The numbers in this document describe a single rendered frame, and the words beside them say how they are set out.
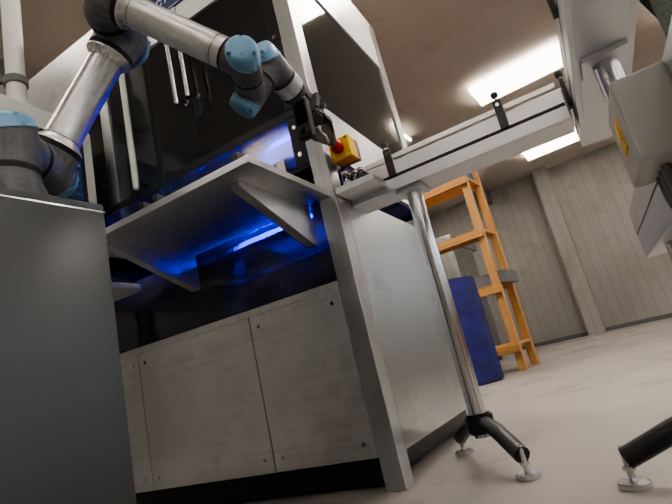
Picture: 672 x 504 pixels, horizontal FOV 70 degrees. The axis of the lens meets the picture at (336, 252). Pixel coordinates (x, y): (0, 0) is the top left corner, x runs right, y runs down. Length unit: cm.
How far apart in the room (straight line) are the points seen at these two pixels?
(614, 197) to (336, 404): 1050
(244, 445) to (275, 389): 22
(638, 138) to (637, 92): 5
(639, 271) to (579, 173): 236
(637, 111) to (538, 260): 1109
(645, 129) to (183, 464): 169
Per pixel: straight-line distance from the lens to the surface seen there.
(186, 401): 186
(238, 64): 117
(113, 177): 227
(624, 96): 58
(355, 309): 143
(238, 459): 173
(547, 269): 1159
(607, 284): 1145
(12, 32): 251
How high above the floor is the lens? 32
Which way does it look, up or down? 14 degrees up
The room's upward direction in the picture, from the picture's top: 13 degrees counter-clockwise
